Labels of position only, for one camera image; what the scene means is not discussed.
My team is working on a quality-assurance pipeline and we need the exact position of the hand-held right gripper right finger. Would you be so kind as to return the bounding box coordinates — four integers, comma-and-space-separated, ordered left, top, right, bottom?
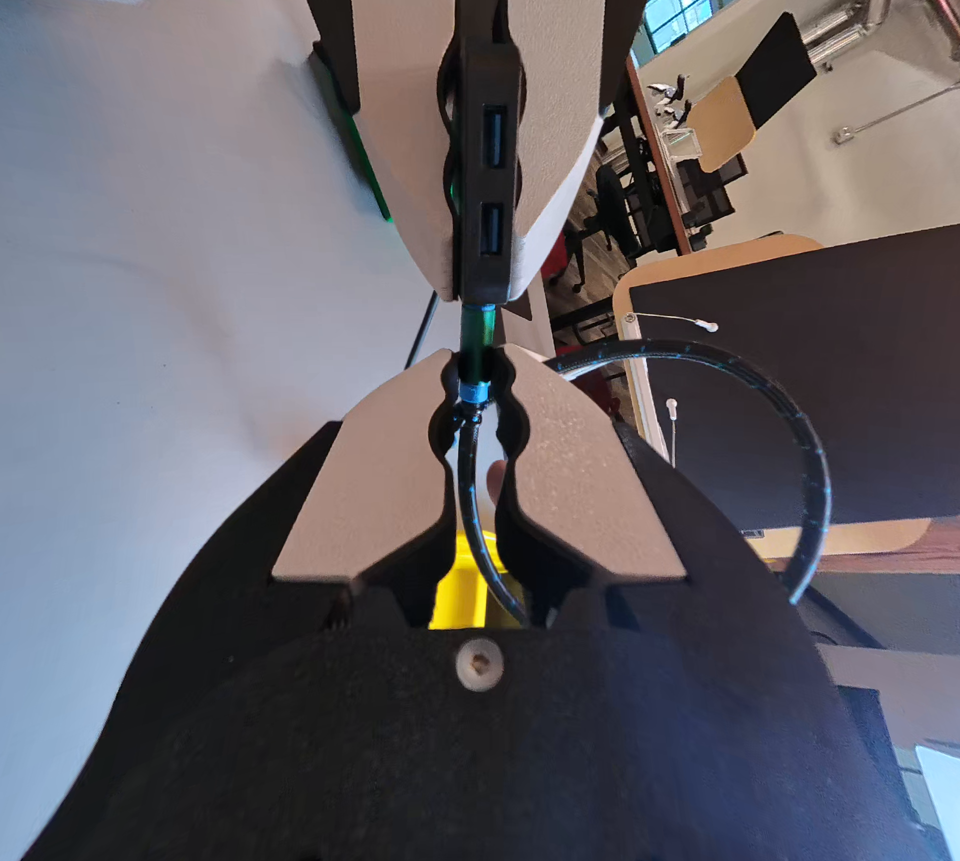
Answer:
493, 342, 689, 603

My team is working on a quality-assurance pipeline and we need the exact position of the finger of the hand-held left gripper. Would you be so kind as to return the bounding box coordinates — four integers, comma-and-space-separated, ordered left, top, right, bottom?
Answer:
502, 0, 610, 301
345, 0, 460, 301

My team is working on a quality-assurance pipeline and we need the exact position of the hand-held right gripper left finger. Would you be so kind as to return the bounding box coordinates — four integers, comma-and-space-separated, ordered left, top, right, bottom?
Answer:
270, 348, 460, 609

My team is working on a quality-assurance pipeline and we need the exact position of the black usb hub adapter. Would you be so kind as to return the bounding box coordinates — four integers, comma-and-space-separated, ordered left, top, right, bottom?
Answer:
405, 36, 526, 369

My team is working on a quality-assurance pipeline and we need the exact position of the green plastic bin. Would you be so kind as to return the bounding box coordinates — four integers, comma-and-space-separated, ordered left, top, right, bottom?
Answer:
309, 39, 395, 225

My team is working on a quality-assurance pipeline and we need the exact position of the yellow plastic bin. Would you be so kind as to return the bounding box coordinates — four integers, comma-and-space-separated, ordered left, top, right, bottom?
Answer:
429, 531, 526, 630

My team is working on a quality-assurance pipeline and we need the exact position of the black braided hdmi cable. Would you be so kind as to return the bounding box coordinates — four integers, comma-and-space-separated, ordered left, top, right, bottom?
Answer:
453, 304, 832, 628

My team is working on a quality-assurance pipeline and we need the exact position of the white metal stand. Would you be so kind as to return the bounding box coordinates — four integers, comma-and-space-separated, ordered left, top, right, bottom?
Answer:
618, 309, 721, 472

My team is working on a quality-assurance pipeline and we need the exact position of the black office chair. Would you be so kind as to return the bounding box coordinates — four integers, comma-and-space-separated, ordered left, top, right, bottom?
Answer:
577, 163, 650, 292

